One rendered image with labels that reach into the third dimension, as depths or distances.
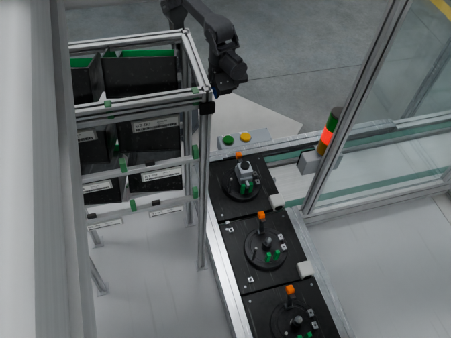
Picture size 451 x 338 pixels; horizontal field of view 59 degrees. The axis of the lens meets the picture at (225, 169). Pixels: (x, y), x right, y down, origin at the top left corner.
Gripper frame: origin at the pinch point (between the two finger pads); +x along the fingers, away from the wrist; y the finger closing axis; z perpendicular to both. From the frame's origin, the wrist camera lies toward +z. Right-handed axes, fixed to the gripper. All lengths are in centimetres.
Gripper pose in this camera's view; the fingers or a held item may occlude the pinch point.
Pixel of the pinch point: (216, 90)
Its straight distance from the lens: 130.9
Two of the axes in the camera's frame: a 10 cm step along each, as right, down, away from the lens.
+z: 2.8, 7.9, -5.5
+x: -0.6, 5.8, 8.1
